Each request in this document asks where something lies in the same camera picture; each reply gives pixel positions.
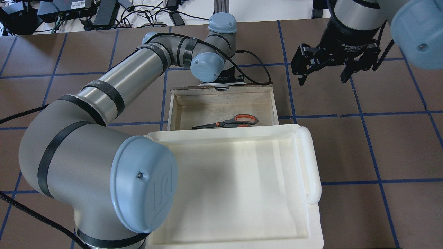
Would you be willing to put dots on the white foam box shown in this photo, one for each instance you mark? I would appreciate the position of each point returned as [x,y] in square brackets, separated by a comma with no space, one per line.
[242,188]

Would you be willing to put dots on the wooden drawer with white handle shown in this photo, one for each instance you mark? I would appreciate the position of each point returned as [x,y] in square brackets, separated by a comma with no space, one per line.
[201,105]

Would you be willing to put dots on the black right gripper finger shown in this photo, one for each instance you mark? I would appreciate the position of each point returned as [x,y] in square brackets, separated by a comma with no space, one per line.
[309,59]
[365,62]

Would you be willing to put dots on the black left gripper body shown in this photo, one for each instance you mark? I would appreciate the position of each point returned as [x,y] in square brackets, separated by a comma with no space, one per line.
[227,76]

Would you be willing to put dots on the large black power brick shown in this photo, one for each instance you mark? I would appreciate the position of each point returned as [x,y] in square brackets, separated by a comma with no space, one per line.
[106,13]

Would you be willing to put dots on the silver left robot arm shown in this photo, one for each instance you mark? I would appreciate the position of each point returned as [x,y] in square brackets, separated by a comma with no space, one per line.
[121,187]

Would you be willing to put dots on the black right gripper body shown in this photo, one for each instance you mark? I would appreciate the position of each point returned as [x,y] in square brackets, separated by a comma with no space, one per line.
[347,38]

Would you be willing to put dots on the orange grey scissors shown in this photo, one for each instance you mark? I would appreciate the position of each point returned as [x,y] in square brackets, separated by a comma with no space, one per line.
[239,120]

